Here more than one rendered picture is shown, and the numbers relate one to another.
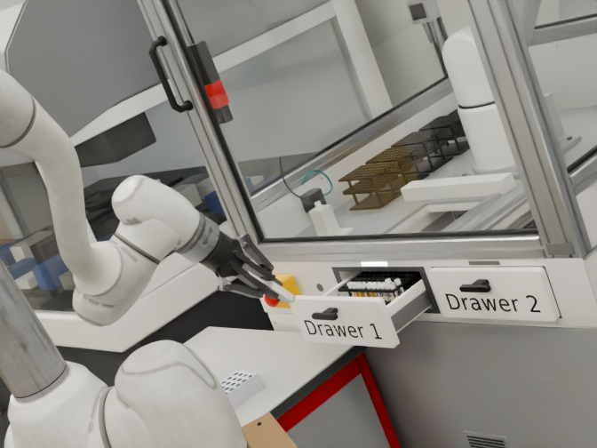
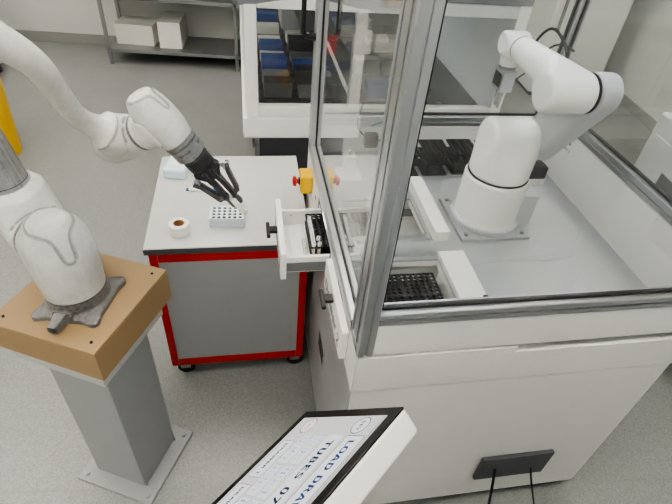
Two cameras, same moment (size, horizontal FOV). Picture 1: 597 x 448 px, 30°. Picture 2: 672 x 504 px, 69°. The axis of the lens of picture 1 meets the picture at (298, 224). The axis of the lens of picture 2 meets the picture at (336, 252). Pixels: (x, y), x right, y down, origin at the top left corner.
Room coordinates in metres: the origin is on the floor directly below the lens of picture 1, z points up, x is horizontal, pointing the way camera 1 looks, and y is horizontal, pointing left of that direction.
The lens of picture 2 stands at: (1.20, -0.70, 1.89)
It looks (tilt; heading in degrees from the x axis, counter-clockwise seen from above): 40 degrees down; 25
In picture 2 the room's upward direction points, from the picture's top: 6 degrees clockwise
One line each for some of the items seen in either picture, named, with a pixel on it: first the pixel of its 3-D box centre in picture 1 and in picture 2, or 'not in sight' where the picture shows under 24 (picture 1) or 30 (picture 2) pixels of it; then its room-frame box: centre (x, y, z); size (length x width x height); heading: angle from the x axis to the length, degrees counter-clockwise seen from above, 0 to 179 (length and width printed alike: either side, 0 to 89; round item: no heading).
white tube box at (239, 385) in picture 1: (230, 392); (227, 216); (2.34, 0.28, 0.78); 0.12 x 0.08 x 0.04; 125
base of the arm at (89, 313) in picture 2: not in sight; (74, 297); (1.71, 0.28, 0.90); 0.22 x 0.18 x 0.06; 22
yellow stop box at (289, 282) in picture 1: (282, 292); (305, 180); (2.58, 0.10, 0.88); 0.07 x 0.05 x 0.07; 37
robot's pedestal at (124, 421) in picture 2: not in sight; (118, 400); (1.73, 0.29, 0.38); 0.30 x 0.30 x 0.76; 12
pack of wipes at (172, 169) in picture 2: not in sight; (179, 165); (2.50, 0.66, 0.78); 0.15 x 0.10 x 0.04; 26
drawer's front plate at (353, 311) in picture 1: (341, 320); (280, 237); (2.25, -0.01, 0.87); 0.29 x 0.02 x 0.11; 37
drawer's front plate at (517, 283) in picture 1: (491, 293); (335, 305); (2.08, -0.31, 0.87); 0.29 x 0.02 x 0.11; 37
